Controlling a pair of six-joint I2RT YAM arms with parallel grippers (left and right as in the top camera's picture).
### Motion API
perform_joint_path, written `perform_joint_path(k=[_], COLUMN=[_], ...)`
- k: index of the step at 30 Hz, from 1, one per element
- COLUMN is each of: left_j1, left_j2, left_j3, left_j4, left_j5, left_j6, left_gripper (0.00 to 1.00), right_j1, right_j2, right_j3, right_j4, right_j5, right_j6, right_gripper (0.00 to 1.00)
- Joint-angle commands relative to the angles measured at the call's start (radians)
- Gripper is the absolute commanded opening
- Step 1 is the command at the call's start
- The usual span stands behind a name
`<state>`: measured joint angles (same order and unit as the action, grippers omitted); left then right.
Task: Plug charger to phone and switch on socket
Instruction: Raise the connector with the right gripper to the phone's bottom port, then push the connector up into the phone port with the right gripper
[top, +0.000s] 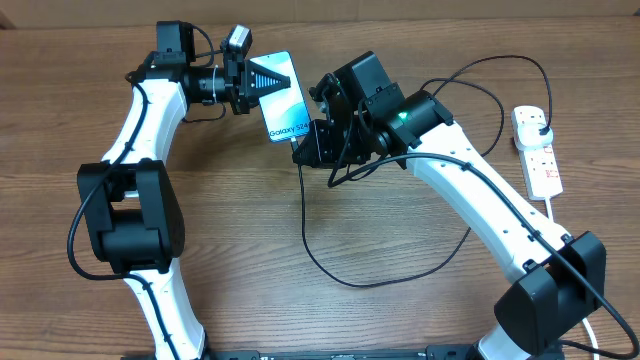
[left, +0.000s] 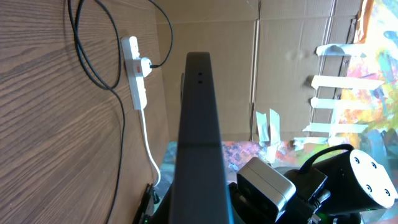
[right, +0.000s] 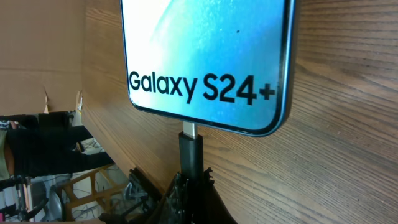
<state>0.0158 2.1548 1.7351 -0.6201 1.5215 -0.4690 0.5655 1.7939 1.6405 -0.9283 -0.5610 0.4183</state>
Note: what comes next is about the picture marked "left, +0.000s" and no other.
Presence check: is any Samsung Galaxy smartphone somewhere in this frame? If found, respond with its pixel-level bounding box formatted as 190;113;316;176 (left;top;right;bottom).
170;52;233;224

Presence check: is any black charging cable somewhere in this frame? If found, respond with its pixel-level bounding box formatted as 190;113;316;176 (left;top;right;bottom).
67;0;174;224

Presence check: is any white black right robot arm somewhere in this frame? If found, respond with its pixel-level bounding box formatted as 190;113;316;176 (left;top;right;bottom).
229;144;397;223

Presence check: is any white charger plug adapter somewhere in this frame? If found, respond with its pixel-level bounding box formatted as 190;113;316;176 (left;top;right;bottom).
132;57;152;78

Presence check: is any white power strip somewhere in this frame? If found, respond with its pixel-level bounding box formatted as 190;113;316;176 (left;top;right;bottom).
121;36;147;110

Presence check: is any white power strip cord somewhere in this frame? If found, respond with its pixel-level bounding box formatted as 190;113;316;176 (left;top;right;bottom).
139;108;162;187

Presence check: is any cardboard wall panel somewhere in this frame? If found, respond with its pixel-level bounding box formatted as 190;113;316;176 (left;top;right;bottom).
156;0;362;141

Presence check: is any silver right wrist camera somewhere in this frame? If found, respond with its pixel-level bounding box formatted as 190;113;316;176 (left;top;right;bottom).
237;157;296;223

